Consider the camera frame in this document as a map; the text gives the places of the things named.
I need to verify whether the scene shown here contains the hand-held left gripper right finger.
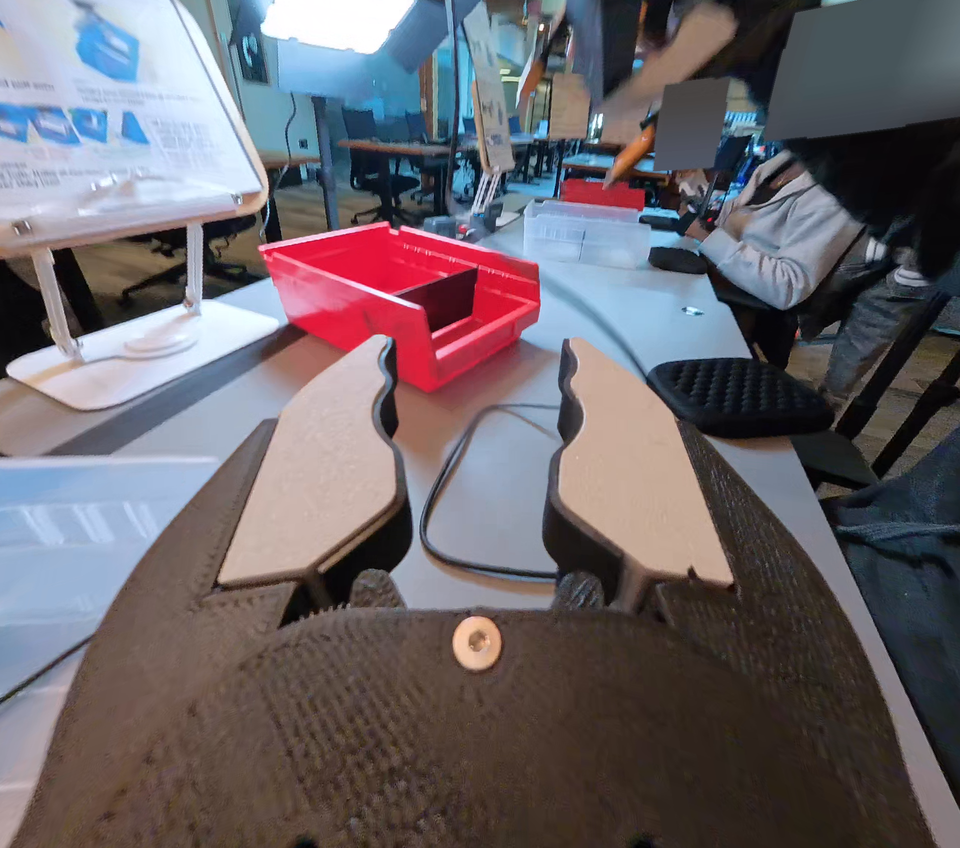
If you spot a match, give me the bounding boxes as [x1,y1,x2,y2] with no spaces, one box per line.
[543,338,736,612]

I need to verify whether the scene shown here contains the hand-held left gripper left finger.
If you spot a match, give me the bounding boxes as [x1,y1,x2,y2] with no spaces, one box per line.
[217,335,414,609]

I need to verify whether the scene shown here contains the black usb cable red ends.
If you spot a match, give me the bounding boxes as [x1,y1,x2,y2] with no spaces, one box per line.
[418,402,561,581]

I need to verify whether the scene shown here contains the red plastic bin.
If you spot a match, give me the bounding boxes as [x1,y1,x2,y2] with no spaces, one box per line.
[561,179,646,211]
[258,221,541,393]

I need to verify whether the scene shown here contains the clear plastic box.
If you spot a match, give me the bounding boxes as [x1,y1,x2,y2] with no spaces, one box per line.
[522,199,652,270]
[0,455,222,702]

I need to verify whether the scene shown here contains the person's legs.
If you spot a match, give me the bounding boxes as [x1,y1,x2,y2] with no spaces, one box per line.
[821,446,960,796]

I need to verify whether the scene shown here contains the orange hand tool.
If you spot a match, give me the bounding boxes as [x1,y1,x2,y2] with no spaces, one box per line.
[602,113,660,190]

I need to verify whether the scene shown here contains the black office chair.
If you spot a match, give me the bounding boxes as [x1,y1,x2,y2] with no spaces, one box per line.
[341,105,421,226]

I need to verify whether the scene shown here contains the tan document board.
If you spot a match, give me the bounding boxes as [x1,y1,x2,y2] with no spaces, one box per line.
[461,0,519,219]

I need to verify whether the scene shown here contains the black office chair frame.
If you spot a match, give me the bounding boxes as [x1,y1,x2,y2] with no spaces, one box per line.
[791,289,960,489]

